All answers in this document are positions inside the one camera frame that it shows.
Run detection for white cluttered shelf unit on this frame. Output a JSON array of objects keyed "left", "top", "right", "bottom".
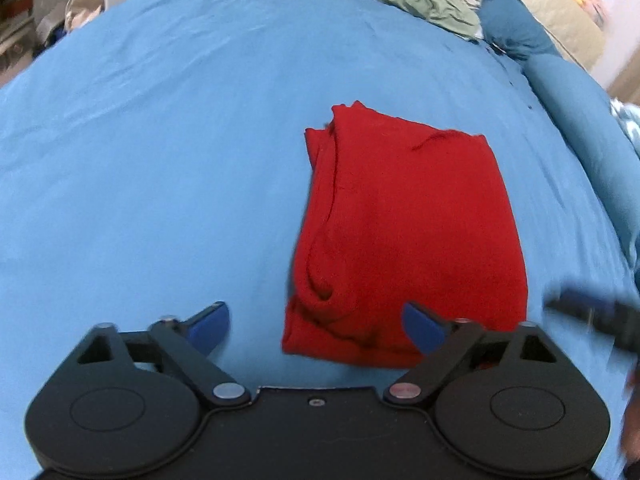
[{"left": 0, "top": 0, "right": 68, "bottom": 88}]

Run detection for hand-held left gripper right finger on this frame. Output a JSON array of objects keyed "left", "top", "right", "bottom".
[{"left": 382, "top": 301, "right": 561, "bottom": 405}]

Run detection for light blue pillow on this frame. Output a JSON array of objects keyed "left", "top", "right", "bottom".
[{"left": 522, "top": 52, "right": 640, "bottom": 271}]

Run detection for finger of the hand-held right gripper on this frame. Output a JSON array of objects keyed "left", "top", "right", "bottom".
[{"left": 544, "top": 287, "right": 640, "bottom": 353}]

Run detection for beige bag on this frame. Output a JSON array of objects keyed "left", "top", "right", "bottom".
[{"left": 64, "top": 0, "right": 107, "bottom": 33}]

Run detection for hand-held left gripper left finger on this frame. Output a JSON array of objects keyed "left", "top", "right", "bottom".
[{"left": 75, "top": 301, "right": 253, "bottom": 406}]

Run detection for red knit sweater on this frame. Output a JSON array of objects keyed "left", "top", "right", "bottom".
[{"left": 281, "top": 101, "right": 529, "bottom": 368}]

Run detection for cream quilted headboard cover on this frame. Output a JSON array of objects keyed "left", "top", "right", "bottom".
[{"left": 372, "top": 0, "right": 608, "bottom": 73}]

